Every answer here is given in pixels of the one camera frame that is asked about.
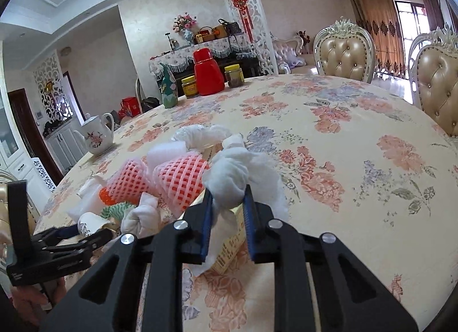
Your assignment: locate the green zigzag cloth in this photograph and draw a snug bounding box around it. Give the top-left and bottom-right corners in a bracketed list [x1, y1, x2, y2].
[100, 202, 137, 222]

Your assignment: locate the white plastic bag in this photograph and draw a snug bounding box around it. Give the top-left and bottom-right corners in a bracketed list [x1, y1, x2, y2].
[171, 124, 232, 151]

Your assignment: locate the white knotted tissue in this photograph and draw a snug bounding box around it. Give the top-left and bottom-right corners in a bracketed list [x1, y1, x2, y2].
[120, 192, 161, 238]

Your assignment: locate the white foam block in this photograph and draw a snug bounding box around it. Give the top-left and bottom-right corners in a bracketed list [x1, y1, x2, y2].
[68, 175, 107, 222]

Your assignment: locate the person's left hand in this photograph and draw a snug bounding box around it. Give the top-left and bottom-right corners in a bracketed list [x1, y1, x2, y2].
[10, 285, 48, 327]

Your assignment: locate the printed paper cup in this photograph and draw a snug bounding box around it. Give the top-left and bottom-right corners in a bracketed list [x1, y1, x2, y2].
[77, 212, 112, 238]

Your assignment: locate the yellow carton box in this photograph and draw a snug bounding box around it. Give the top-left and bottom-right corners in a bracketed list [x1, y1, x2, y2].
[196, 146, 252, 275]

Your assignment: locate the pink foam fruit net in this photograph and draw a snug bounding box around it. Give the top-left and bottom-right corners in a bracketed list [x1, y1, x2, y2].
[104, 158, 152, 204]

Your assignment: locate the white floral teapot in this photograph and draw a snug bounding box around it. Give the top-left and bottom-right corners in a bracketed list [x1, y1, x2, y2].
[73, 113, 115, 156]

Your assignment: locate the floral tablecloth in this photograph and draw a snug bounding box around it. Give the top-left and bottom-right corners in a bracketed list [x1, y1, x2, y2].
[36, 75, 457, 329]

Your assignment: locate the green peacock bottle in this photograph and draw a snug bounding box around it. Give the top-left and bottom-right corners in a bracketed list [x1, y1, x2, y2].
[160, 63, 178, 109]

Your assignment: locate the yellow-lid jar left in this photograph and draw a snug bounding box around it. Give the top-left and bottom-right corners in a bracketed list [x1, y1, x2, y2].
[182, 76, 199, 98]

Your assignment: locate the yellow-lid jar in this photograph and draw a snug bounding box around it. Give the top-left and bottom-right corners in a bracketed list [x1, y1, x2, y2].
[224, 64, 244, 88]
[182, 76, 199, 98]

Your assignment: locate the red thermos jug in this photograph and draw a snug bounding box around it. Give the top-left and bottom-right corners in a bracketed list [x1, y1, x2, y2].
[193, 48, 225, 96]

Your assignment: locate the yellow-lid jar right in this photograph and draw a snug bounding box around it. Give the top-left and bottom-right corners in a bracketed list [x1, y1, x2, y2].
[224, 64, 244, 88]

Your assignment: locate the black piano with lace cover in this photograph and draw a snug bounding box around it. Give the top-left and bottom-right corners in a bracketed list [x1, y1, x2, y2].
[148, 33, 258, 86]

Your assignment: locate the flower vase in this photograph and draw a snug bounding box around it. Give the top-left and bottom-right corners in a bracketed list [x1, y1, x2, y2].
[172, 12, 196, 45]

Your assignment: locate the white sofa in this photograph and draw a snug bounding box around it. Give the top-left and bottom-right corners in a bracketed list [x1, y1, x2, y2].
[271, 35, 307, 74]

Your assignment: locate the beige tufted chair far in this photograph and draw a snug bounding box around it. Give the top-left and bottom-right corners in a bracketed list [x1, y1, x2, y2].
[313, 17, 376, 84]

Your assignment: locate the beige tufted chair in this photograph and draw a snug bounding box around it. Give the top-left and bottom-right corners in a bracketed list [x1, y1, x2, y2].
[408, 24, 458, 138]
[313, 17, 376, 84]

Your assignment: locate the beige tufted chair near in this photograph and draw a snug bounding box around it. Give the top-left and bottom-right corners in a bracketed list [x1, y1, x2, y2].
[408, 24, 458, 138]

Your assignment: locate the red Chinese knot ornament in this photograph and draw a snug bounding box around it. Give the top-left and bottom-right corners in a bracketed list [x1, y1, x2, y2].
[231, 0, 254, 43]

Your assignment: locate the brown curtain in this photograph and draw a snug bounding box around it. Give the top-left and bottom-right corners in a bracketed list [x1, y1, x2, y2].
[350, 0, 406, 78]

